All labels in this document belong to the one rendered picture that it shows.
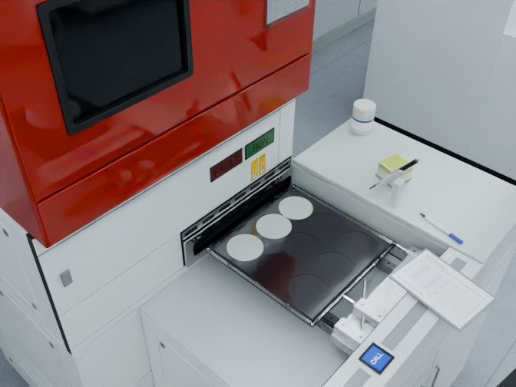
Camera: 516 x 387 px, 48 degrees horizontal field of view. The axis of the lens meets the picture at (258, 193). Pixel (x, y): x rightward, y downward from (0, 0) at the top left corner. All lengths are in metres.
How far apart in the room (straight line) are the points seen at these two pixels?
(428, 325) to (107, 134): 0.81
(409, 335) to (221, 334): 0.46
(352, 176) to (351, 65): 2.66
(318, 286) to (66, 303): 0.61
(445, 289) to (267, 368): 0.46
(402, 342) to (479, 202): 0.55
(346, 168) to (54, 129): 0.96
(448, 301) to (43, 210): 0.91
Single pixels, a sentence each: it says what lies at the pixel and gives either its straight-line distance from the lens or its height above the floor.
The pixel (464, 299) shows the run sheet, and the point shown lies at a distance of 1.45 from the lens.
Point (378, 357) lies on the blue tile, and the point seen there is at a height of 0.96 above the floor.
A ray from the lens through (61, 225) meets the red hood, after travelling 1.16.
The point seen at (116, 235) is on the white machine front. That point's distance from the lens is 1.35.
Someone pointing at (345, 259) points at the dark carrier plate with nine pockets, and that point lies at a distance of 1.56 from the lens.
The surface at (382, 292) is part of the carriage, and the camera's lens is 1.53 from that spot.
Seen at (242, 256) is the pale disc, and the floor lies 0.90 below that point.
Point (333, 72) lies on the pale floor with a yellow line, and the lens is 4.22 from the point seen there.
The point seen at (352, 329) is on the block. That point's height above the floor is 0.91.
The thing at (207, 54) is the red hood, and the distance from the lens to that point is 1.23.
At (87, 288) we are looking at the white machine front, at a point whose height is 1.00.
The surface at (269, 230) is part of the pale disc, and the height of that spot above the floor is 0.90.
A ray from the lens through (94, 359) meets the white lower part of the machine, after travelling 1.58.
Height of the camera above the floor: 2.04
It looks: 41 degrees down
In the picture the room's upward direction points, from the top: 1 degrees clockwise
